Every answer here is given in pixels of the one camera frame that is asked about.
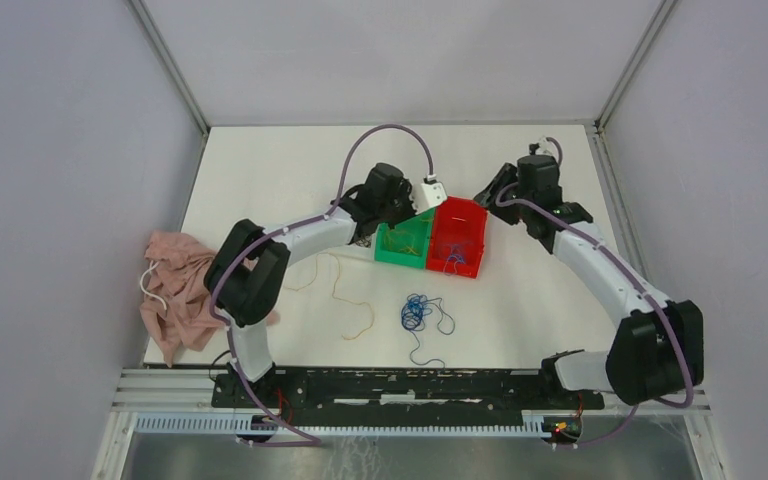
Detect blue cable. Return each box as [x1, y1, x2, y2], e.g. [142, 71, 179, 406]
[440, 239, 475, 276]

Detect blue cables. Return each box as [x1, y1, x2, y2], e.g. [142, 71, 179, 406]
[400, 293, 457, 370]

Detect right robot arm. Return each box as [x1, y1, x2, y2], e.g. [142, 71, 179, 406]
[474, 154, 704, 408]

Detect green plastic bin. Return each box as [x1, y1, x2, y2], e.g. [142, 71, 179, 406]
[374, 209, 436, 270]

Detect clear plastic bin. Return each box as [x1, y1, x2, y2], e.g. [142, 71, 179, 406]
[346, 231, 377, 258]

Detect red plastic bin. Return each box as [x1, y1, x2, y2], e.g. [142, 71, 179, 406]
[426, 197, 487, 279]

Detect pink cloth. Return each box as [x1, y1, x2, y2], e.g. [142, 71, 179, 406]
[140, 231, 281, 369]

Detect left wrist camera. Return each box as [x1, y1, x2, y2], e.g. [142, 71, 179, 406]
[410, 175, 448, 214]

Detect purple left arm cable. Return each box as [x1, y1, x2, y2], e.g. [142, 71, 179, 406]
[208, 123, 438, 448]

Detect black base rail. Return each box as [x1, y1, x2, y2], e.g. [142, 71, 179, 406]
[211, 366, 605, 427]

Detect white slotted cable duct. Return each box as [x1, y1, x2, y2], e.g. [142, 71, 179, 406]
[133, 411, 548, 440]

